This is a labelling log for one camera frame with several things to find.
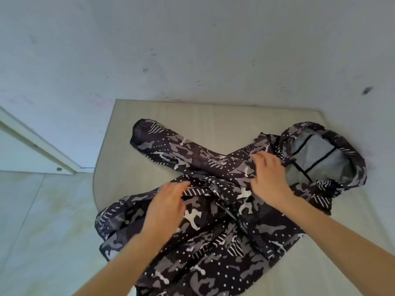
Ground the person's right hand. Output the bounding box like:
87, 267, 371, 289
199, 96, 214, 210
250, 150, 299, 210

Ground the person's left hand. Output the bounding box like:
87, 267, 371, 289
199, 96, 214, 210
142, 181, 192, 241

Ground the black grey camouflage hooded jacket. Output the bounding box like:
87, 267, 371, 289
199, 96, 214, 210
95, 118, 368, 296

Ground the person's left forearm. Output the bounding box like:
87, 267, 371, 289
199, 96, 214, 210
72, 226, 176, 296

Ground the person's right forearm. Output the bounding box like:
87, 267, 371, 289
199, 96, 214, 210
275, 197, 395, 296

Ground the white door frame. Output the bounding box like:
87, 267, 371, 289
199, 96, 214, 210
0, 106, 95, 175

